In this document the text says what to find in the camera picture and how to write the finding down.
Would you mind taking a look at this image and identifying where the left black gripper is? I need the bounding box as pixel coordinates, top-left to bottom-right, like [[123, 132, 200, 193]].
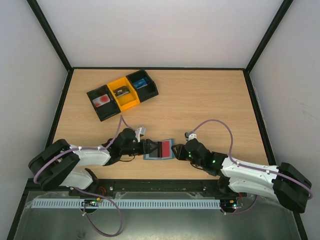
[[121, 139, 159, 156]]

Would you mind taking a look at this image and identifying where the grey card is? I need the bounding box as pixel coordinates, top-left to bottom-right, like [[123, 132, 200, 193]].
[[144, 141, 161, 160]]

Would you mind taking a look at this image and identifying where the red card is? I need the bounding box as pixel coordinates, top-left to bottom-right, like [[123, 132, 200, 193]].
[[159, 139, 172, 159]]

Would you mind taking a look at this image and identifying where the teal leather card holder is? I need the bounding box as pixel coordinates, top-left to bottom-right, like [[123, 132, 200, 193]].
[[143, 138, 175, 160]]

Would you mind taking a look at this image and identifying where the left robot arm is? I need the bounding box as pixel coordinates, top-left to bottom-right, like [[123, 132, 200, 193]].
[[28, 127, 159, 191]]

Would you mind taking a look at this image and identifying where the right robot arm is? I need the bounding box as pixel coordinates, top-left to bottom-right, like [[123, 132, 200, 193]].
[[171, 138, 312, 214]]

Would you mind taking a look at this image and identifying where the brown VIP card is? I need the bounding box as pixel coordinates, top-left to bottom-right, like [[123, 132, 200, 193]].
[[113, 85, 130, 98]]

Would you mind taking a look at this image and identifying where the blue card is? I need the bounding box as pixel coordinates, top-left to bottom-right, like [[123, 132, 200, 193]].
[[133, 78, 148, 89]]

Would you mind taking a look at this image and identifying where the white red-dot card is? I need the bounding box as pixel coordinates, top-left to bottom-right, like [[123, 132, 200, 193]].
[[92, 94, 111, 108]]

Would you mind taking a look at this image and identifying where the yellow bin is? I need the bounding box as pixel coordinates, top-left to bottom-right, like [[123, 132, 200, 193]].
[[107, 76, 140, 112]]

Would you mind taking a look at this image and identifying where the left black bin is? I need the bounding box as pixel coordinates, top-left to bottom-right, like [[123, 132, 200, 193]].
[[86, 85, 121, 122]]

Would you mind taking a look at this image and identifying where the black bin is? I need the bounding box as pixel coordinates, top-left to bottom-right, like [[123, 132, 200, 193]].
[[126, 69, 159, 103], [86, 85, 121, 122]]

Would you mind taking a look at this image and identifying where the right black bin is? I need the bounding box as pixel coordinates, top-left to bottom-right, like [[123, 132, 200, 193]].
[[126, 69, 159, 103]]

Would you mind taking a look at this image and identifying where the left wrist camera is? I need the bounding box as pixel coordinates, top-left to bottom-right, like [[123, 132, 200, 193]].
[[134, 127, 146, 142]]

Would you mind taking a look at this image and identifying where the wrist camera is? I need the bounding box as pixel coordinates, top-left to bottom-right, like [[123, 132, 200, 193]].
[[134, 127, 146, 142], [184, 132, 197, 142]]

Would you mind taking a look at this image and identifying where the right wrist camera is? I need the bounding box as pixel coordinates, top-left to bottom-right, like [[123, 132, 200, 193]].
[[184, 132, 197, 142]]

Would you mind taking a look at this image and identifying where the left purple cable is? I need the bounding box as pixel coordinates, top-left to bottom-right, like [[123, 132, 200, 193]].
[[33, 115, 137, 183]]

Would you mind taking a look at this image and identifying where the black metal frame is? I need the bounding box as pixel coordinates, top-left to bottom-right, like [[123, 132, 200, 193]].
[[6, 0, 308, 240]]

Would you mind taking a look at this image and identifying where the slotted cable duct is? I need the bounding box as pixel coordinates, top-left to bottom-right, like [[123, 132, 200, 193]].
[[30, 198, 221, 210]]

